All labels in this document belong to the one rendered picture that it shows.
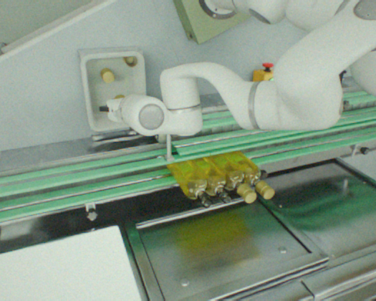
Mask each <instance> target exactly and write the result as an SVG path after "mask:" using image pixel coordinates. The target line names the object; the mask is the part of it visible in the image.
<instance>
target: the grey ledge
mask: <svg viewBox="0 0 376 301"><path fill-rule="evenodd" d="M360 146H362V147H367V148H369V151H370V152H369V153H371V152H374V151H376V140H370V141H366V142H362V143H361V144H360ZM351 152H352V149H351V148H350V145H348V146H344V147H340V148H334V149H331V150H325V151H321V152H317V153H312V154H309V155H305V156H299V157H295V158H289V159H286V160H282V161H277V162H273V163H267V164H264V165H260V166H261V170H265V171H267V173H271V172H274V171H283V170H286V169H289V168H295V167H298V166H304V165H307V164H311V163H316V162H320V161H325V160H329V159H332V158H338V157H340V158H342V159H345V158H350V155H351ZM358 155H362V154H361V151H359V150H356V151H355V154H354V156H358Z"/></svg>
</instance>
